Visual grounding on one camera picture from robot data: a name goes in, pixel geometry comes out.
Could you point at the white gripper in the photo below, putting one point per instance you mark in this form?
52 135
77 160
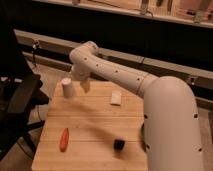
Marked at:
81 74

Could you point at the white ceramic cup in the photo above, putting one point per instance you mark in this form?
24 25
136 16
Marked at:
68 88

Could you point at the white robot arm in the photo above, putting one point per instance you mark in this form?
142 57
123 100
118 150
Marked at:
171 122

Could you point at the white eraser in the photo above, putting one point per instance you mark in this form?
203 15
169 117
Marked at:
116 97

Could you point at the wooden board table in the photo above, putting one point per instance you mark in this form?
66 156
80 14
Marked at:
93 125

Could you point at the orange carrot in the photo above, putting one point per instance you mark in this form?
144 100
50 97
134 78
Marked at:
64 140

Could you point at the black chair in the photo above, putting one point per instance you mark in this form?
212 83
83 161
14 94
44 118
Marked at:
20 92

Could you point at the black cube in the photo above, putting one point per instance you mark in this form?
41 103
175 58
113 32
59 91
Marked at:
118 144

